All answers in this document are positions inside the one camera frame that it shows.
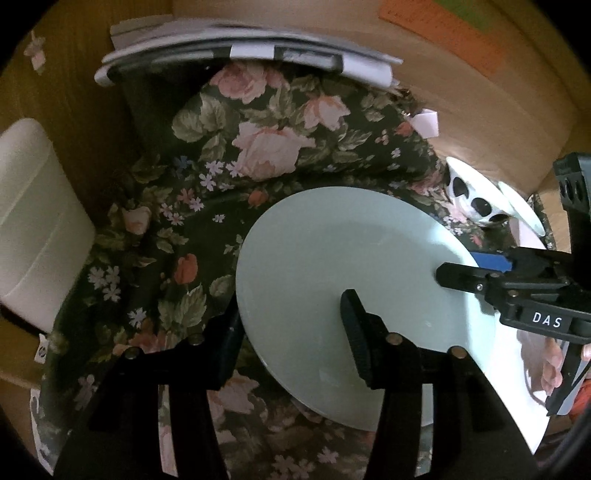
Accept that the white plate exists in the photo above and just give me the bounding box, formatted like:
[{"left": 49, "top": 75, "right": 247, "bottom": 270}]
[{"left": 414, "top": 322, "right": 562, "bottom": 455}]

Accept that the white panda bowl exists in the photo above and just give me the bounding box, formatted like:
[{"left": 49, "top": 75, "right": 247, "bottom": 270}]
[{"left": 446, "top": 156, "right": 514, "bottom": 227}]

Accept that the mint green plate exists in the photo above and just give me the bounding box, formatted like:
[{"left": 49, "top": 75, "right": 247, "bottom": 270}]
[{"left": 235, "top": 187, "right": 497, "bottom": 431}]

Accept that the pink bowl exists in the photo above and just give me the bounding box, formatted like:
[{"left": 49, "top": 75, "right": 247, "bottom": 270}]
[{"left": 508, "top": 217, "right": 546, "bottom": 250}]

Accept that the mint green bowl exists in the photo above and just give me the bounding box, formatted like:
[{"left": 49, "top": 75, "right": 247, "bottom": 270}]
[{"left": 498, "top": 181, "right": 546, "bottom": 237}]

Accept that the person's right hand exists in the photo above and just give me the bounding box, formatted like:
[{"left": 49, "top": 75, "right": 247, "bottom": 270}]
[{"left": 541, "top": 337, "right": 591, "bottom": 404}]

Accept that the white small box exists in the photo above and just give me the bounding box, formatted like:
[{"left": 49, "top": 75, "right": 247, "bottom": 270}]
[{"left": 409, "top": 109, "right": 440, "bottom": 139}]

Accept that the Stitch cartoon card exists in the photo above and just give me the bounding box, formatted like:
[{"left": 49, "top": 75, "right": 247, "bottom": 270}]
[{"left": 29, "top": 333, "right": 53, "bottom": 473}]

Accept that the floral dark green cloth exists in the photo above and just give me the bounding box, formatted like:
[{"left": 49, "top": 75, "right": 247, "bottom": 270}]
[{"left": 32, "top": 61, "right": 515, "bottom": 479}]

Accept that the orange sticky note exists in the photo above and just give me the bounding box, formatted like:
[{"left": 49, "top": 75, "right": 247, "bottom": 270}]
[{"left": 378, "top": 0, "right": 505, "bottom": 78}]

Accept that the green sticky note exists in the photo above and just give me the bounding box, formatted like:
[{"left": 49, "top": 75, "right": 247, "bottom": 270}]
[{"left": 436, "top": 0, "right": 492, "bottom": 32}]

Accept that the stack of papers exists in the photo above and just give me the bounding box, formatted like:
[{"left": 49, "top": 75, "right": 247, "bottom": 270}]
[{"left": 94, "top": 18, "right": 404, "bottom": 89}]

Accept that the pink mug with handle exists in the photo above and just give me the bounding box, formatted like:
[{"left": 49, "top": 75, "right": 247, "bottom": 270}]
[{"left": 0, "top": 118, "right": 95, "bottom": 333}]

